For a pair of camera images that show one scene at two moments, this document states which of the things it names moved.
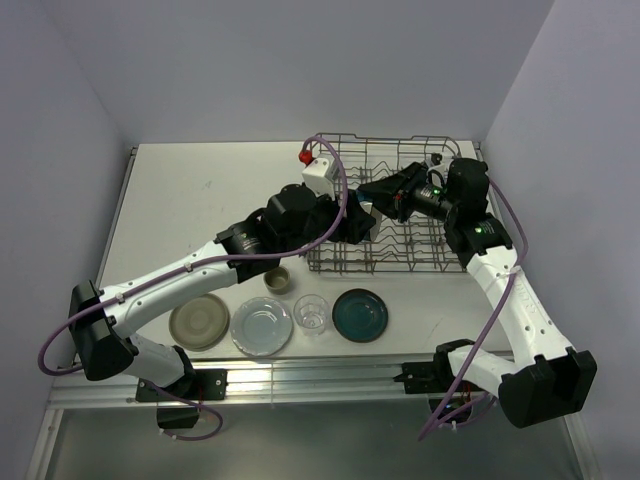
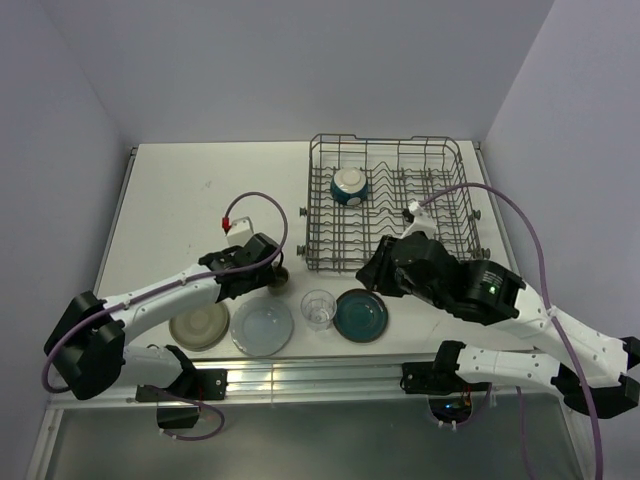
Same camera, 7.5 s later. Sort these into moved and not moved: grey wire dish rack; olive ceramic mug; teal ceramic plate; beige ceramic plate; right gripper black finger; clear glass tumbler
Moved: clear glass tumbler; right gripper black finger
Not moved: olive ceramic mug; beige ceramic plate; grey wire dish rack; teal ceramic plate
